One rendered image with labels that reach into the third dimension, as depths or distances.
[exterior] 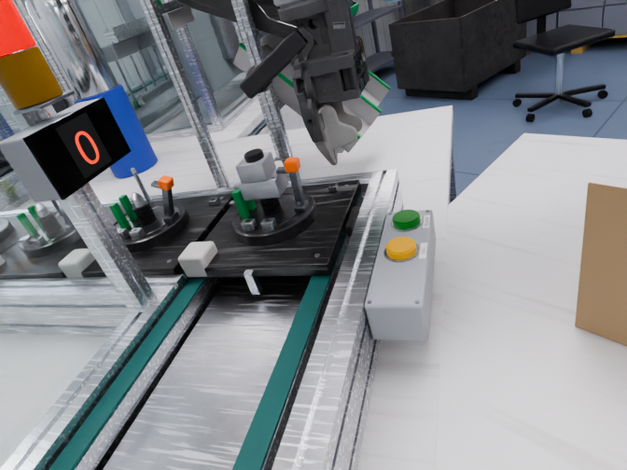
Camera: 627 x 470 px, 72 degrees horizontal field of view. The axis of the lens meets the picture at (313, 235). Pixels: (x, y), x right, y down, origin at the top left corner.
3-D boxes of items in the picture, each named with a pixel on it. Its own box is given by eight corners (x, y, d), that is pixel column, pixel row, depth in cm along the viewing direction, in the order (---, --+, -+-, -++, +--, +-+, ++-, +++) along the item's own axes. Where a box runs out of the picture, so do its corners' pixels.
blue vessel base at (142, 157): (166, 156, 156) (131, 80, 142) (141, 176, 144) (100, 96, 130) (132, 160, 162) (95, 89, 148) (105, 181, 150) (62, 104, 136)
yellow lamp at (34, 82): (73, 89, 48) (48, 42, 45) (38, 104, 44) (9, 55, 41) (41, 97, 50) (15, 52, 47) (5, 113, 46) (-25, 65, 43)
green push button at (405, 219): (422, 218, 65) (420, 207, 64) (420, 234, 62) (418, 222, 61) (396, 220, 67) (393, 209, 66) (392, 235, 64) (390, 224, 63)
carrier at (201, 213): (238, 200, 88) (215, 143, 81) (178, 279, 69) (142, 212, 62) (143, 210, 96) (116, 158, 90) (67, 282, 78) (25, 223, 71)
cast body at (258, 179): (289, 184, 70) (276, 144, 66) (280, 198, 67) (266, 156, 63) (243, 188, 73) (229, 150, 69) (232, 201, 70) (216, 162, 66)
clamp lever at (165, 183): (177, 213, 79) (174, 176, 74) (172, 218, 77) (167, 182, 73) (159, 208, 79) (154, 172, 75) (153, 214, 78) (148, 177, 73)
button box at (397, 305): (436, 241, 69) (432, 207, 65) (428, 342, 52) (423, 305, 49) (392, 242, 71) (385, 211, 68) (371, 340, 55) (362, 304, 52)
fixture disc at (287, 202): (326, 196, 75) (323, 186, 74) (303, 243, 65) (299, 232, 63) (255, 202, 80) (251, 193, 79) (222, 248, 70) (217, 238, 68)
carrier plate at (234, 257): (361, 189, 78) (359, 178, 77) (330, 275, 60) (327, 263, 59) (244, 200, 87) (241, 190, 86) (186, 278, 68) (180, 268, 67)
